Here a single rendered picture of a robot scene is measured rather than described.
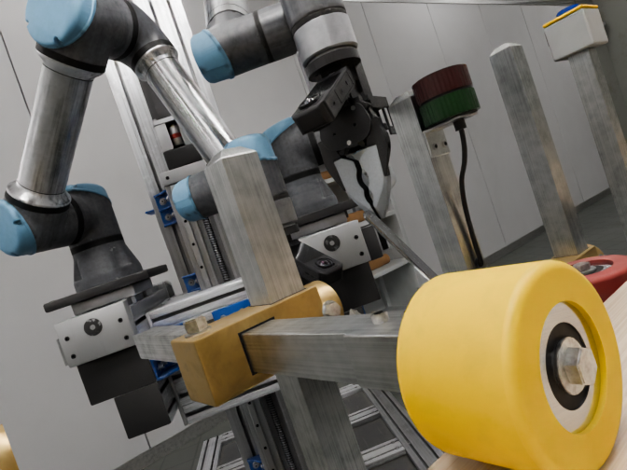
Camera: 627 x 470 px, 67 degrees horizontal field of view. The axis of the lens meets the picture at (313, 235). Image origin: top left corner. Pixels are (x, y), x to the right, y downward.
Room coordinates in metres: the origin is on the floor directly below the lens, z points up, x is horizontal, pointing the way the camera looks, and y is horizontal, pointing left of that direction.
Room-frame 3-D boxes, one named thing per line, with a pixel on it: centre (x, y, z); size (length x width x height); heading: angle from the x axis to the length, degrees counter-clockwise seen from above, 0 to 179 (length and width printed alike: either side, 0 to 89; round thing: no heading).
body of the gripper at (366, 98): (0.62, -0.10, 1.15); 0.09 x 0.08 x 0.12; 147
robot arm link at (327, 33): (0.62, -0.09, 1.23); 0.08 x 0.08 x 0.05
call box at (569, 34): (0.86, -0.56, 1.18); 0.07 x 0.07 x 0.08; 37
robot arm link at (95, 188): (1.11, 0.49, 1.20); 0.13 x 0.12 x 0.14; 154
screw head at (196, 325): (0.36, 0.11, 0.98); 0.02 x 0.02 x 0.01
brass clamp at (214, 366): (0.39, 0.06, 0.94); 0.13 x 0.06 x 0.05; 127
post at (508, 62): (0.70, -0.35, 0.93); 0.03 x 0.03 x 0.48; 37
